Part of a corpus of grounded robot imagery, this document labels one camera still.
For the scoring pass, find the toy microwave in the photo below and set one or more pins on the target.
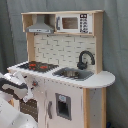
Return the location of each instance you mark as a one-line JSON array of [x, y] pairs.
[[74, 23]]

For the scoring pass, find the black stovetop red burners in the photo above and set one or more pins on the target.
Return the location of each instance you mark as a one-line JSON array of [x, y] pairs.
[[38, 66]]

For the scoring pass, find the grey ice dispenser panel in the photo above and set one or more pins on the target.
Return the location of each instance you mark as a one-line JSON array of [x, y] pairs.
[[63, 106]]

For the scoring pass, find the wooden toy kitchen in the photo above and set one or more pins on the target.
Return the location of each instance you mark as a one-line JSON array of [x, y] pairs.
[[88, 97]]

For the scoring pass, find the red left oven knob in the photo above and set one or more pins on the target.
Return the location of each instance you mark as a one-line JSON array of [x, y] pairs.
[[35, 83]]

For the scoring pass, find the grey fridge door handle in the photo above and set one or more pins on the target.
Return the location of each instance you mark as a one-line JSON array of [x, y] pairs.
[[49, 109]]

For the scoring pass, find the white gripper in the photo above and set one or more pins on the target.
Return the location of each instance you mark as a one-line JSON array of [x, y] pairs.
[[14, 86]]

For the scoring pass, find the toy oven door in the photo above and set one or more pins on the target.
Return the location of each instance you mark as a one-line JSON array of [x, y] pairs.
[[29, 108]]

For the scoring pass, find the grey range hood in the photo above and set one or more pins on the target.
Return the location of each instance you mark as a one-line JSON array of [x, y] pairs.
[[40, 26]]

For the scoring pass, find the metal toy sink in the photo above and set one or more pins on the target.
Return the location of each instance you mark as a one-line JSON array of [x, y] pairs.
[[73, 74]]

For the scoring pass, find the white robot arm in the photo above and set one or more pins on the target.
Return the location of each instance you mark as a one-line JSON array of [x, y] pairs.
[[13, 118]]

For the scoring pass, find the black toy faucet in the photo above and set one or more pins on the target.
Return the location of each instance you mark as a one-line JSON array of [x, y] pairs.
[[83, 64]]

